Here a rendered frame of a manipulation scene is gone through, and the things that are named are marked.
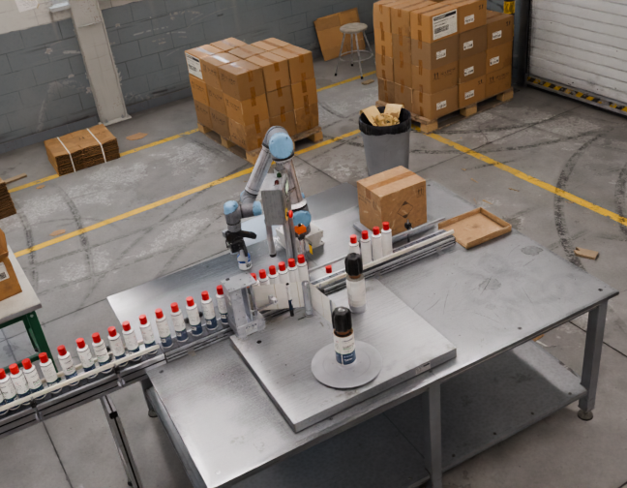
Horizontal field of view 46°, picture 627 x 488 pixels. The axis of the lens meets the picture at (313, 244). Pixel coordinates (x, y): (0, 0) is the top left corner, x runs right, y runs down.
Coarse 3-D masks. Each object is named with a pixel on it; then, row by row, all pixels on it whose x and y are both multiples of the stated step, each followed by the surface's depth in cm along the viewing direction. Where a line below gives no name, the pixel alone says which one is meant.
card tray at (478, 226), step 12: (456, 216) 416; (468, 216) 420; (480, 216) 420; (492, 216) 415; (444, 228) 414; (456, 228) 412; (468, 228) 411; (480, 228) 410; (492, 228) 408; (504, 228) 401; (456, 240) 401; (468, 240) 400; (480, 240) 396
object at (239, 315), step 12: (252, 288) 336; (228, 300) 335; (240, 300) 333; (252, 300) 340; (228, 312) 342; (240, 312) 336; (228, 324) 350; (240, 324) 339; (252, 324) 342; (264, 324) 346
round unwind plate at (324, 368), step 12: (324, 348) 328; (360, 348) 325; (372, 348) 324; (324, 360) 321; (360, 360) 318; (372, 360) 317; (324, 372) 314; (336, 372) 314; (348, 372) 313; (360, 372) 312; (372, 372) 311; (336, 384) 307; (348, 384) 306; (360, 384) 306
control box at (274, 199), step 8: (272, 176) 347; (264, 184) 341; (272, 184) 340; (280, 184) 339; (264, 192) 337; (272, 192) 336; (280, 192) 336; (264, 200) 339; (272, 200) 339; (280, 200) 338; (264, 208) 341; (272, 208) 341; (280, 208) 340; (288, 208) 351; (264, 216) 344; (272, 216) 343; (280, 216) 342; (272, 224) 345; (280, 224) 345
